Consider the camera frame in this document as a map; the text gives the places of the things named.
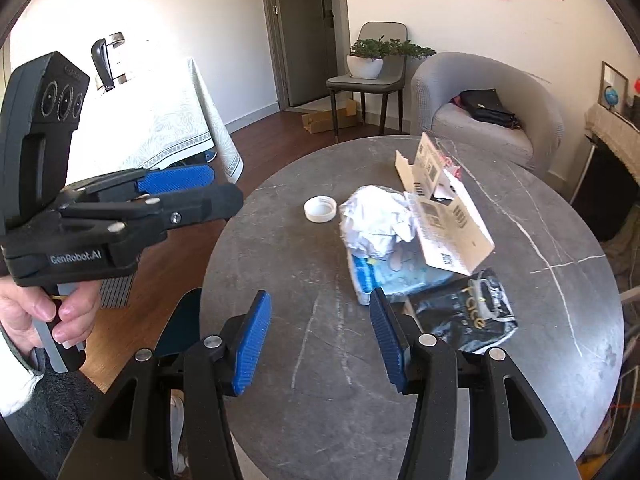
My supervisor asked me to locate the flat cardboard box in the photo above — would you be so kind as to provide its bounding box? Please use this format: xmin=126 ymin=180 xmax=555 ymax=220
xmin=301 ymin=99 xmax=360 ymax=134

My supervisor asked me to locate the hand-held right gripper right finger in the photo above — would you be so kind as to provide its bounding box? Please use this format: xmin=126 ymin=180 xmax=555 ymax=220
xmin=369 ymin=287 xmax=583 ymax=480

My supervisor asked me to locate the potted green plant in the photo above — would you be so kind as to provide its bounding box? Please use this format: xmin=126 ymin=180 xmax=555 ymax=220
xmin=346 ymin=35 xmax=437 ymax=80

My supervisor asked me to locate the grey door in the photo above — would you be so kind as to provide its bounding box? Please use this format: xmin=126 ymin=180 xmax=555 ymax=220
xmin=272 ymin=0 xmax=341 ymax=108

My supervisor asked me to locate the grey dining chair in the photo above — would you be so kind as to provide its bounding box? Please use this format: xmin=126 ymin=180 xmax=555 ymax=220
xmin=326 ymin=21 xmax=408 ymax=143

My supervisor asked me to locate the printed cardboard package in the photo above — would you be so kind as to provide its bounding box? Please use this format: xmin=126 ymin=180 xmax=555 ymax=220
xmin=395 ymin=132 xmax=496 ymax=276

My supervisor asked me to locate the framed picture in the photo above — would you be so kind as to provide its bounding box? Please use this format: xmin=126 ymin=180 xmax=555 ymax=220
xmin=600 ymin=61 xmax=630 ymax=111

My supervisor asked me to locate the grey armchair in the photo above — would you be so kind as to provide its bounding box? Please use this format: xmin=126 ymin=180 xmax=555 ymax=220
xmin=410 ymin=51 xmax=565 ymax=181

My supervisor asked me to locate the blue tissue packet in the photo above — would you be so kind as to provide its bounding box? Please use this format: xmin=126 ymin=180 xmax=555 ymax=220
xmin=346 ymin=247 xmax=468 ymax=306

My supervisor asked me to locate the pale green patterned tablecloth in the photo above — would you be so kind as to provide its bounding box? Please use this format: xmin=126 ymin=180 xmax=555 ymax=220
xmin=65 ymin=55 xmax=244 ymax=186

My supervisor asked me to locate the black handbag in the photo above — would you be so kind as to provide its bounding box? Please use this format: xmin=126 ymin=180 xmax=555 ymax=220
xmin=459 ymin=88 xmax=521 ymax=130

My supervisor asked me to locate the black plastic bag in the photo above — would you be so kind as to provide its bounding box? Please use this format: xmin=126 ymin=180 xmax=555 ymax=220
xmin=404 ymin=267 xmax=518 ymax=356

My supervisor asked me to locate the white bottle cap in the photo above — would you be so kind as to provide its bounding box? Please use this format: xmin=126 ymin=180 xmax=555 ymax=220
xmin=304 ymin=196 xmax=338 ymax=223

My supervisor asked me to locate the crumpled white paper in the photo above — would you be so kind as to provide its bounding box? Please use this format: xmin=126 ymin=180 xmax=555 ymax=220
xmin=339 ymin=185 xmax=417 ymax=260

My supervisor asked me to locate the person's dark fleece clothing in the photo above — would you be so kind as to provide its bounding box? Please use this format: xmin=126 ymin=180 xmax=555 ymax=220
xmin=0 ymin=370 xmax=108 ymax=480

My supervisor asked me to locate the person's left hand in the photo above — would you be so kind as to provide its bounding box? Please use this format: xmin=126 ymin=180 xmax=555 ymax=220
xmin=0 ymin=280 xmax=98 ymax=356

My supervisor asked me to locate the lace covered cabinet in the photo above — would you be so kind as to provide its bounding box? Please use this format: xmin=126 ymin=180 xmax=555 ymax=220
xmin=585 ymin=102 xmax=640 ymax=241

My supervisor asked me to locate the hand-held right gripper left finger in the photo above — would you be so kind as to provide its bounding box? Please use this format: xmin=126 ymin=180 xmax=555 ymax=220
xmin=57 ymin=289 xmax=273 ymax=480

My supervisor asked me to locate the black chair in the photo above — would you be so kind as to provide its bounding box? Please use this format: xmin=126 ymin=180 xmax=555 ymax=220
xmin=91 ymin=32 xmax=126 ymax=92

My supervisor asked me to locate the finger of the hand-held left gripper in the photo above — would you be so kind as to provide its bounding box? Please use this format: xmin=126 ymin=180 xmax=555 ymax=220
xmin=50 ymin=183 xmax=245 ymax=248
xmin=65 ymin=163 xmax=216 ymax=201

